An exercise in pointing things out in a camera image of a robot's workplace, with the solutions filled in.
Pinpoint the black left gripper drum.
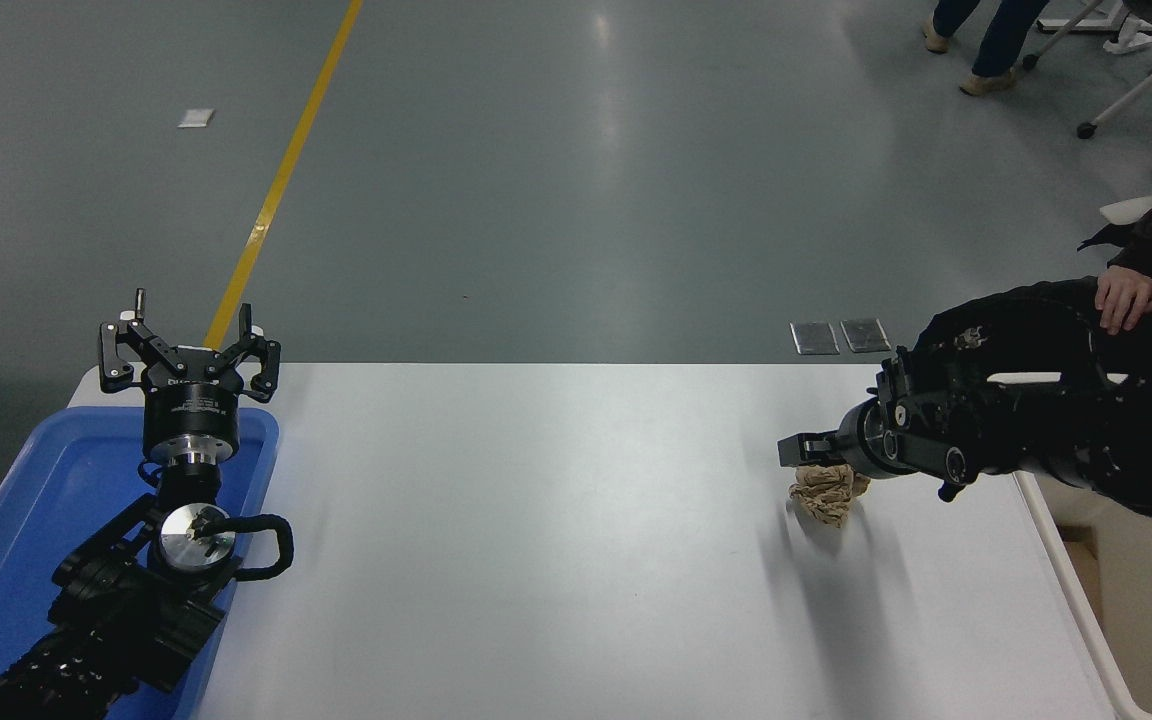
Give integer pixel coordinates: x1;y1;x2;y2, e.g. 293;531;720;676
141;350;241;469

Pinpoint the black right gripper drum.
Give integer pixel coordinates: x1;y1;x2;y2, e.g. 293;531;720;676
834;400;915;479

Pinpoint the tan paper ball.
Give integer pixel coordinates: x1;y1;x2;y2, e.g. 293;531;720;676
789;462;872;529

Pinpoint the person's right hand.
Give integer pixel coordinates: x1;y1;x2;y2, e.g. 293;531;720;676
1096;266;1152;336

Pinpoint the metal floor plate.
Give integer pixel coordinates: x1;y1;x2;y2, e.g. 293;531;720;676
791;322;842;356
841;318;894;354

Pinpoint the blue plastic tray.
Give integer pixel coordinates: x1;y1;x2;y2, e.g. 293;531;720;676
0;405;280;720

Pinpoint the large pale bin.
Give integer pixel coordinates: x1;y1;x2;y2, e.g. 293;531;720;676
981;372;1152;720

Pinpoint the white chair leg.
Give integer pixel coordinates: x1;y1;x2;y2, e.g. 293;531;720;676
1099;194;1152;227

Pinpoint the walking person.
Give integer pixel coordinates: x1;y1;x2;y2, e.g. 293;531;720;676
921;0;1052;98

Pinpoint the white wheeled chair base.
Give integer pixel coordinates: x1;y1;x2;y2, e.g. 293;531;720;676
1077;0;1152;140
1022;0;1152;71

